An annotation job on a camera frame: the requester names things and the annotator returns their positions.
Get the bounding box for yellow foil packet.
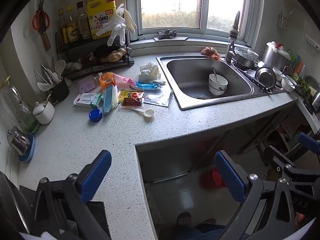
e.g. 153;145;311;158
117;90;145;103

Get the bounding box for orange dishcloth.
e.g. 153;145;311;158
201;47;222;61

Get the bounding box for white plastic bag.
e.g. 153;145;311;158
139;62;161;82

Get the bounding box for white framed window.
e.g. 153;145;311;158
125;0;265;48

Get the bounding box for pink plastic bag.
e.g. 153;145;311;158
112;74;137;88

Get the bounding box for cream rubber glove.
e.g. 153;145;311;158
124;10;138;34

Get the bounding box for large glass jar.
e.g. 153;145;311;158
0;80;38;133

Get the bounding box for yellow detergent jug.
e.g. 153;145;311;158
86;0;117;40

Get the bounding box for glass oil bottle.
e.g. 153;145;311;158
58;9;69;45
65;6;79;43
76;2;91;40

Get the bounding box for stainless steel sink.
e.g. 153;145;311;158
157;54;287;110

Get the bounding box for orange plastic cup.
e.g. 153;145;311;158
99;72;117;90

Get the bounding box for green plastic lid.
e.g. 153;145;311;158
24;120;41;135

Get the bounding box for white measuring spoon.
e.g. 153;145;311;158
131;108;155;121

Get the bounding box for stainless steel cup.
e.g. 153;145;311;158
7;126;31;155

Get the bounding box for dark lumpy cloth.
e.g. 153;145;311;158
94;44;123;58

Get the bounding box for bundle of steel chopsticks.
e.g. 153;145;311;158
34;64;54;85

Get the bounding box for blue plastic dish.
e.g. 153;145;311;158
19;134;36;163

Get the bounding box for white wall socket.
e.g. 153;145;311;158
305;35;320;51

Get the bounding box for leafy greens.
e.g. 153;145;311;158
296;79;312;97

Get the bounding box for steel faucet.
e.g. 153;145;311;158
224;10;241;63

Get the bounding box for steel steamer pot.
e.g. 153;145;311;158
234;46;260;70

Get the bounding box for person's right hand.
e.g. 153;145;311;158
296;213;308;230

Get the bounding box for ginger root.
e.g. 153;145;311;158
100;48;127;63

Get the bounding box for white ceramic bowl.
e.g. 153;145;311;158
209;74;228;88
209;85;227;96

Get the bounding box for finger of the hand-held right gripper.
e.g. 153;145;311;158
285;132;320;160
264;145;316;181

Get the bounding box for white rubber glove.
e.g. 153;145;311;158
96;4;127;47

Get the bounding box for person's foot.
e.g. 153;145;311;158
176;212;193;228

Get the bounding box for white green medicine box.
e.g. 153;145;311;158
73;93;104;108

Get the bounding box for blue bottle cap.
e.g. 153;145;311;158
89;109;103;123

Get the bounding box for gas stove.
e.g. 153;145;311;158
302;91;320;115

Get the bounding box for orange handled scissors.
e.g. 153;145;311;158
32;0;50;32

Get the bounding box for large white rice paddle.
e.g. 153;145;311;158
37;81;57;92

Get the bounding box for blue scrub brush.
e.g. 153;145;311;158
103;85;119;115

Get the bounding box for person's leg in jeans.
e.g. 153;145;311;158
172;224;250;240

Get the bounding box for white plastic spoon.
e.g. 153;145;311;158
46;69;62;83

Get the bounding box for black wire rack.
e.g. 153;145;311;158
55;30;135;80

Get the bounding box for dark green mug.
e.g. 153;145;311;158
49;79;70;103

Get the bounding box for red sauce packet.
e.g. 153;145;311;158
121;97;144;108

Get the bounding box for small white bowl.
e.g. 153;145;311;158
281;75;297;92
272;67;285;80

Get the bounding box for dark scouring pad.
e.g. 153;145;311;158
157;29;177;39

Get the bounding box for clear plastic bottle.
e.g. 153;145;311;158
75;76;103;93

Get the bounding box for silver foil pouch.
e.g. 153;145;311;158
144;89;173;107

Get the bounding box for blue plastic wrapper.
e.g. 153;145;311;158
136;81;166;92

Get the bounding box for red bucket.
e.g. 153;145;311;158
212;167;227;188

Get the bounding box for white ceramic seasoning jar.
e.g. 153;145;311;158
33;101;55;125

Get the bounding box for large steel pot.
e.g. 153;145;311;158
262;42;290;72

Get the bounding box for steel pan black handle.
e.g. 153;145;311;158
251;66;278;94

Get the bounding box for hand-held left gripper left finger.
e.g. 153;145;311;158
32;150;112;240

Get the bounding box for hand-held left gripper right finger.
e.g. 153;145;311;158
214;151;297;240

